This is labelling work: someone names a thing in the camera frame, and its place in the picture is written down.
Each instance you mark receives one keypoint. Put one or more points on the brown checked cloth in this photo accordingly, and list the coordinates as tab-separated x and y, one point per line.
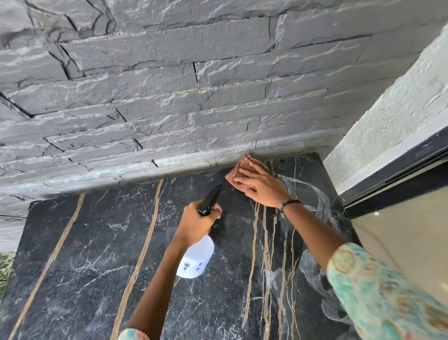
239	168

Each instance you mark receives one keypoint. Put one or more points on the black door frame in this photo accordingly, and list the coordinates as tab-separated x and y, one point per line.
395	175

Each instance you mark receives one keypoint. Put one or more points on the person's right forearm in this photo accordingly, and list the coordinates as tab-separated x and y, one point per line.
315	234

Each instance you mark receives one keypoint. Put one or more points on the green leafy tree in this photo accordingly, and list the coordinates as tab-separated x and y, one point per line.
5	273

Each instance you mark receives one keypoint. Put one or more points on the white spray bottle black head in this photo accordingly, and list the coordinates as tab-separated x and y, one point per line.
196	259

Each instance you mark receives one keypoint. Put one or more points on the person's left hand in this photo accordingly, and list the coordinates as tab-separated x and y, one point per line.
194	224

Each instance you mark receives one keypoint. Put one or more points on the black marble table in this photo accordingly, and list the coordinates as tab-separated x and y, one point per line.
87	262

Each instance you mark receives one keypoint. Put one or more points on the person's left forearm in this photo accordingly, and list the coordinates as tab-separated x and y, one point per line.
157	290

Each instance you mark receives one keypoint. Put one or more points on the person's right hand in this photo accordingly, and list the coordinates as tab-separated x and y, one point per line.
266	187

